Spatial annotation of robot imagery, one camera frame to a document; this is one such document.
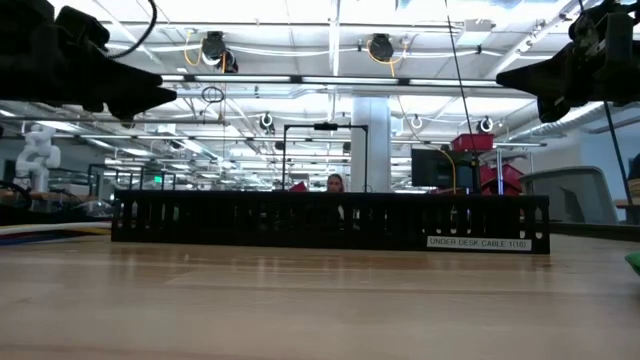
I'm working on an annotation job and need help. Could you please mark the silver ventilation duct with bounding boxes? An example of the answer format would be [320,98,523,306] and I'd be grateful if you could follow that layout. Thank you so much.
[509,102,640,144]

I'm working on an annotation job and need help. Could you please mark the black monitor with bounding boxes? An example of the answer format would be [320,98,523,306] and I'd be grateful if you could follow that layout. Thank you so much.
[410,147,475,190]

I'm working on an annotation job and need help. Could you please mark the yellow hanging cable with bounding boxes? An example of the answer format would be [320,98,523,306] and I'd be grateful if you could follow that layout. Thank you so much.
[433,144,459,194]

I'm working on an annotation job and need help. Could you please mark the white building column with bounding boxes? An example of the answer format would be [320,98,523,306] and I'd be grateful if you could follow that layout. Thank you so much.
[349,94,393,194]

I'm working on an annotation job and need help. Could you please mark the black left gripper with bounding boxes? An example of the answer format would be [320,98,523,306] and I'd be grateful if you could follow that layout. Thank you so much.
[0,0,179,121]

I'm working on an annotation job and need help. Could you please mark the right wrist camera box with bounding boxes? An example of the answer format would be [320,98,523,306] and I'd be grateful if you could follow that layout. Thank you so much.
[537,96,572,124]

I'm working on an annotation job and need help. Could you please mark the red storage bin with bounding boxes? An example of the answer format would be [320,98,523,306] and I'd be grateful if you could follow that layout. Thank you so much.
[449,132,496,152]

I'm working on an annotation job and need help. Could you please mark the black hanging cable loop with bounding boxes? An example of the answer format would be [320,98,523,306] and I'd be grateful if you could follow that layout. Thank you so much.
[200,84,226,104]

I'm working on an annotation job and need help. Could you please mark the black ceiling cord reel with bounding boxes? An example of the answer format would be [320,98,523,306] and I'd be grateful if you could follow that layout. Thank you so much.
[200,29,239,74]
[367,32,396,64]

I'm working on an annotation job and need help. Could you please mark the rack of red bins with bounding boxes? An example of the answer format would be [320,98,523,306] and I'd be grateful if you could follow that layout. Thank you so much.
[478,162,527,197]

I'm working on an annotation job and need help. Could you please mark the black background camera frame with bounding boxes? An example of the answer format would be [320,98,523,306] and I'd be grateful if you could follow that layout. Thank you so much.
[281,121,370,192]

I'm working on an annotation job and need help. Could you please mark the long ceiling light bar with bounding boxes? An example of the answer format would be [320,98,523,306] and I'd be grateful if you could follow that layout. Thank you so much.
[159,73,504,89]

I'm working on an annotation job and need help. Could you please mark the grey mesh office chair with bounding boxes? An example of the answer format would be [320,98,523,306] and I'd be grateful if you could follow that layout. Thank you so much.
[518,164,621,225]

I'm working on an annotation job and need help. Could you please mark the black slotted cable duct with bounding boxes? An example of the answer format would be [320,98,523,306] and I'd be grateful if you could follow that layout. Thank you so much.
[110,192,551,255]

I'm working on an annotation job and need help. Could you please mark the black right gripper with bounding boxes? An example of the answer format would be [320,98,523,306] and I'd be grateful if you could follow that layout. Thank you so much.
[494,0,640,109]

